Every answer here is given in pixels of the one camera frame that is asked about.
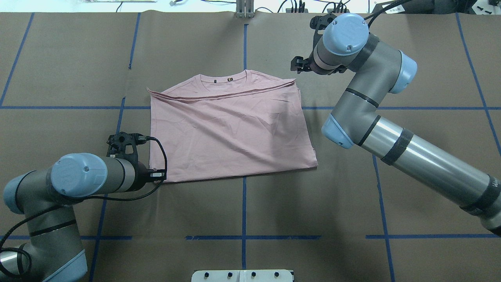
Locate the pink Snoopy t-shirt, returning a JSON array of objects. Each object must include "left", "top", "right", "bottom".
[{"left": 149, "top": 70, "right": 318, "bottom": 183}]

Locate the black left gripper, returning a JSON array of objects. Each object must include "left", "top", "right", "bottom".
[{"left": 106, "top": 132, "right": 167, "bottom": 192}]

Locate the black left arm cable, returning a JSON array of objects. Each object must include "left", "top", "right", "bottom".
[{"left": 0, "top": 135, "right": 168, "bottom": 279}]

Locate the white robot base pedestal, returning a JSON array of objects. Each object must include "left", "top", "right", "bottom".
[{"left": 191, "top": 269, "right": 295, "bottom": 282}]

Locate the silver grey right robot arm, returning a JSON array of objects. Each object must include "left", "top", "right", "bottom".
[{"left": 290, "top": 13, "right": 500, "bottom": 237}]

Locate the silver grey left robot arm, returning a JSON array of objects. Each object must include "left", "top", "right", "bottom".
[{"left": 1, "top": 132, "right": 168, "bottom": 282}]

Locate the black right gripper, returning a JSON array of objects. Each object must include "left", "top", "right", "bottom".
[{"left": 290, "top": 14, "right": 349, "bottom": 75}]

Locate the aluminium frame post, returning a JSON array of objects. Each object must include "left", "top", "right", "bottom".
[{"left": 235, "top": 0, "right": 255, "bottom": 18}]

